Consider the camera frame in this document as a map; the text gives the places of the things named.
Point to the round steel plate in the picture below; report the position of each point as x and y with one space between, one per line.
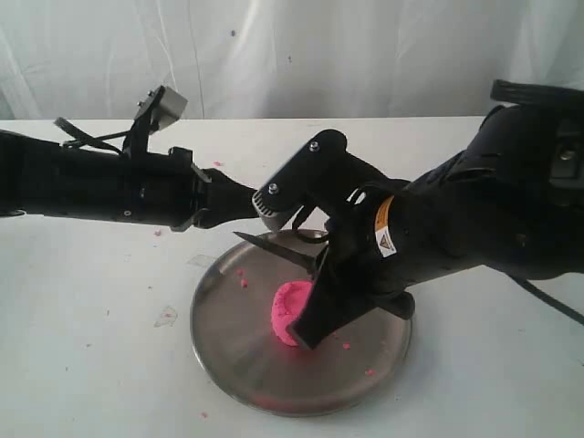
234 342

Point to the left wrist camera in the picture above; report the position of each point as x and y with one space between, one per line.
162 107

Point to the clear tape piece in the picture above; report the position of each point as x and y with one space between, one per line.
167 318

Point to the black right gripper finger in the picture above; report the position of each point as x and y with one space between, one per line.
333 302
400 305

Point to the pink dough lump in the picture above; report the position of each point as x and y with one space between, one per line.
288 303

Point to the white backdrop curtain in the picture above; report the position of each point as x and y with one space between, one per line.
281 59

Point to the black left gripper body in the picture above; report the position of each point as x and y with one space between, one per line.
163 189

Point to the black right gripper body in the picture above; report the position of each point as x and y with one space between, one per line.
386 234

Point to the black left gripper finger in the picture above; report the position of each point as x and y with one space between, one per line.
208 218
223 190

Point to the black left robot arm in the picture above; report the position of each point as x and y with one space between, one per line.
43 178

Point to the clear tape strip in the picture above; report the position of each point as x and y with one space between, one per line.
201 260

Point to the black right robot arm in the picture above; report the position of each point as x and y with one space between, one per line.
512 200

